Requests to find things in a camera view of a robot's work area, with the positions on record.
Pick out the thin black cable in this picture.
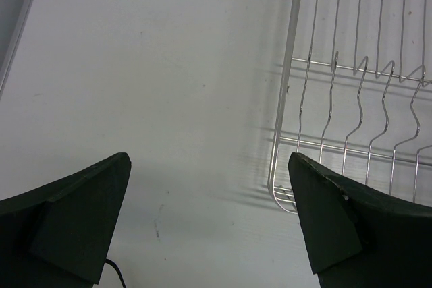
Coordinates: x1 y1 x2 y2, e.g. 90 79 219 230
105 258 128 288

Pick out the silver wire dish rack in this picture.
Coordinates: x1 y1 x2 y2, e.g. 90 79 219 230
267 0 431 214

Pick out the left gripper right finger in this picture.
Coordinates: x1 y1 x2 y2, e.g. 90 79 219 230
288 153 431 287

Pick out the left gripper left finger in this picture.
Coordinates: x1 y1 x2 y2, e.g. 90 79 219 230
1 152 132 287

